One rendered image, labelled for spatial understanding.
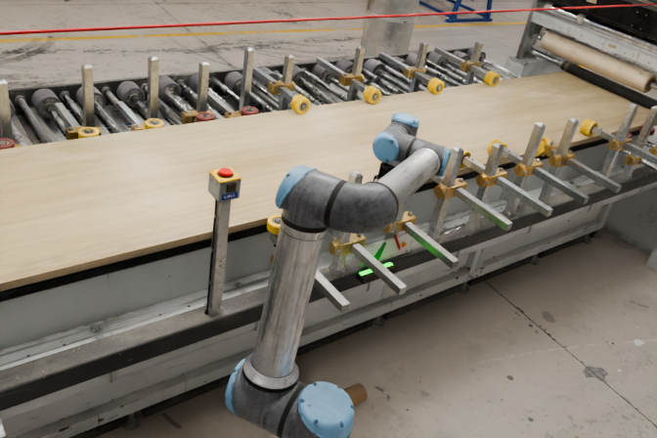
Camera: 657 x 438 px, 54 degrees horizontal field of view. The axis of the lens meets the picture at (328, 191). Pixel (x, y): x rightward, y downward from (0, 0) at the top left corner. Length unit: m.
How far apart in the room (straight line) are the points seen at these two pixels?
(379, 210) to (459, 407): 1.74
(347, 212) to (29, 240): 1.10
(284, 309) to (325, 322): 1.42
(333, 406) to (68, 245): 0.95
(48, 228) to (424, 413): 1.73
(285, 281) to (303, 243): 0.11
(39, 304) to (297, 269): 0.92
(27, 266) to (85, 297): 0.23
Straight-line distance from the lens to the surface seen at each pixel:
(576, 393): 3.39
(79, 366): 2.04
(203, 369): 2.74
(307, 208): 1.46
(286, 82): 3.26
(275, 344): 1.66
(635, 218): 4.71
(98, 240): 2.14
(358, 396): 2.86
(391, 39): 6.28
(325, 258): 2.61
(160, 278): 2.27
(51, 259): 2.08
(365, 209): 1.43
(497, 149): 2.71
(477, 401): 3.12
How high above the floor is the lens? 2.15
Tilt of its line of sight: 30 degrees down
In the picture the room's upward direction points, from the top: 10 degrees clockwise
